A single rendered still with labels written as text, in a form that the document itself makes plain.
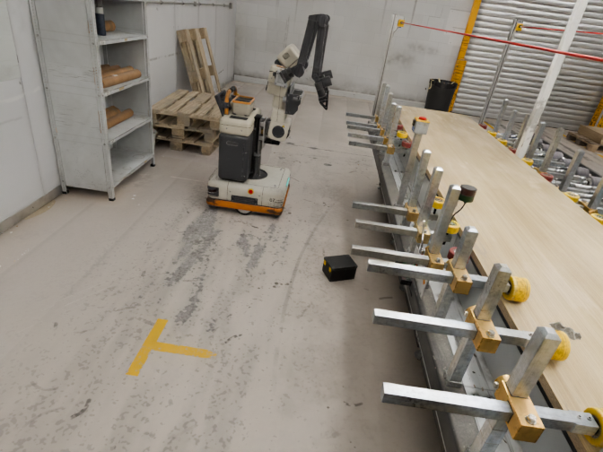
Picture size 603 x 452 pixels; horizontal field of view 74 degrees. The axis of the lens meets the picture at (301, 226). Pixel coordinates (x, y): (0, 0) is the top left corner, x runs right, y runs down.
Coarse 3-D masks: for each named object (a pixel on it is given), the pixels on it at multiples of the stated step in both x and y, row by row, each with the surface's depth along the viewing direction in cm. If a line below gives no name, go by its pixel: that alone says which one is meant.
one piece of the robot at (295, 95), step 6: (294, 90) 333; (300, 90) 335; (288, 96) 315; (294, 96) 314; (300, 96) 314; (288, 102) 317; (294, 102) 316; (300, 102) 341; (288, 108) 319; (294, 108) 318; (288, 114) 321
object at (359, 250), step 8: (352, 248) 156; (360, 248) 157; (368, 248) 157; (376, 248) 158; (368, 256) 158; (376, 256) 157; (384, 256) 157; (392, 256) 157; (400, 256) 156; (408, 256) 156; (416, 256) 157; (424, 256) 157; (416, 264) 157; (424, 264) 157
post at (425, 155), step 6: (426, 150) 191; (426, 156) 191; (420, 162) 194; (426, 162) 193; (420, 168) 194; (426, 168) 194; (420, 174) 196; (414, 180) 201; (420, 180) 197; (414, 186) 199; (420, 186) 199; (414, 192) 200; (414, 198) 202; (408, 204) 204; (414, 204) 204; (402, 222) 212; (408, 222) 209
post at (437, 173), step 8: (440, 168) 169; (432, 176) 172; (440, 176) 169; (432, 184) 171; (432, 192) 173; (424, 200) 177; (432, 200) 175; (424, 208) 177; (424, 216) 179; (424, 224) 181
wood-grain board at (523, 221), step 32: (448, 128) 343; (480, 128) 360; (448, 160) 262; (480, 160) 272; (512, 160) 282; (480, 192) 217; (512, 192) 224; (544, 192) 231; (480, 224) 181; (512, 224) 185; (544, 224) 190; (576, 224) 195; (480, 256) 155; (512, 256) 158; (544, 256) 162; (576, 256) 165; (544, 288) 141; (576, 288) 144; (512, 320) 123; (544, 320) 125; (576, 320) 127; (576, 352) 114; (544, 384) 104; (576, 384) 103; (576, 448) 89
